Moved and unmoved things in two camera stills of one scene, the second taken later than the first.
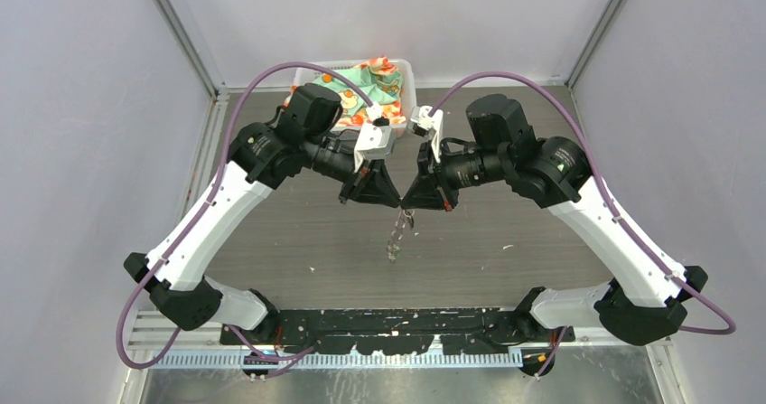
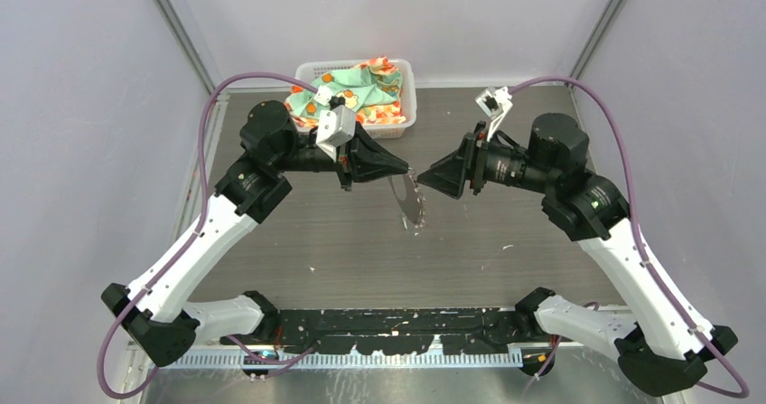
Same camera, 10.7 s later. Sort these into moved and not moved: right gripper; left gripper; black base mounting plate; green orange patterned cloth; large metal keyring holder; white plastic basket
Moved: large metal keyring holder; right gripper; left gripper
Not moved: white plastic basket; green orange patterned cloth; black base mounting plate
